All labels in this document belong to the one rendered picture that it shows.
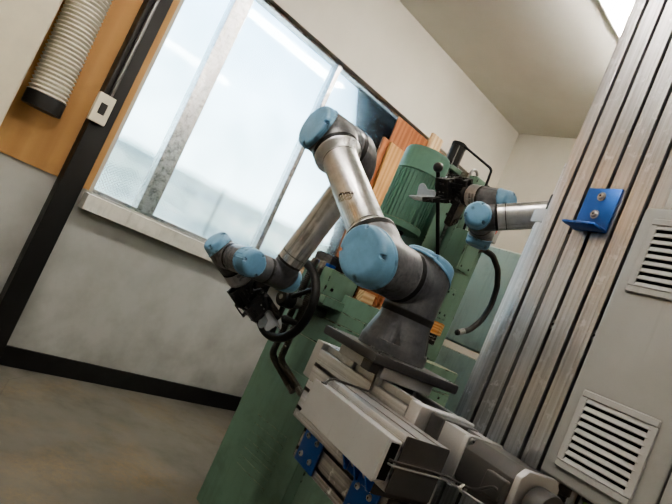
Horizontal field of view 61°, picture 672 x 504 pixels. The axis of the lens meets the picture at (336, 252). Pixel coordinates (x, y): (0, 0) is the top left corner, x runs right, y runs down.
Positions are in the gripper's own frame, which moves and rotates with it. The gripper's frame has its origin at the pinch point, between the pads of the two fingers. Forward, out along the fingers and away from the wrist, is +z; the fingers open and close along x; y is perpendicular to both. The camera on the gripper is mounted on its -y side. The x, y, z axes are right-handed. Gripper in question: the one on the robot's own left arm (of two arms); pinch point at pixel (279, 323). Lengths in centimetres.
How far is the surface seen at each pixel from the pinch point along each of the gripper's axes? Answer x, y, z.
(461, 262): 12, -67, 30
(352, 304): 2.1, -24.0, 13.8
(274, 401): -16.5, 11.4, 33.1
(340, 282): -2.6, -26.7, 7.5
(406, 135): -124, -190, 53
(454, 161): -2, -96, 6
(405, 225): 1, -59, 8
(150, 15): -117, -71, -83
